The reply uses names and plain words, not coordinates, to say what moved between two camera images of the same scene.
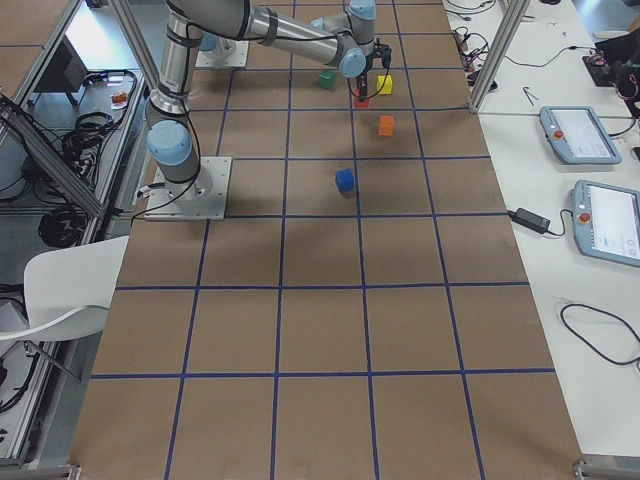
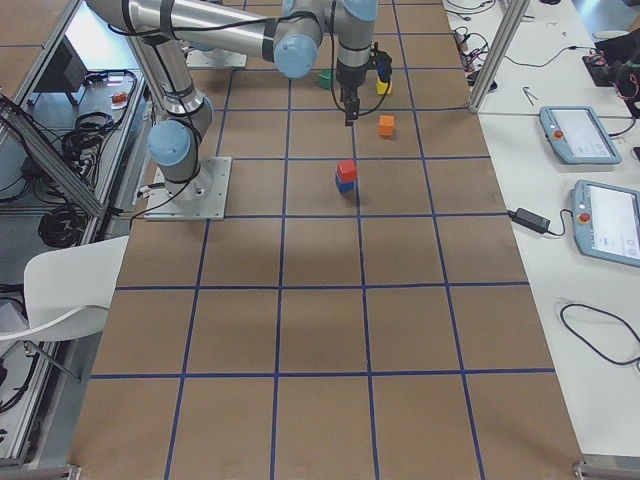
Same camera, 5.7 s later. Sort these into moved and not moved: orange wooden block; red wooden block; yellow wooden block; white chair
Moved: red wooden block
Not moved: white chair; orange wooden block; yellow wooden block
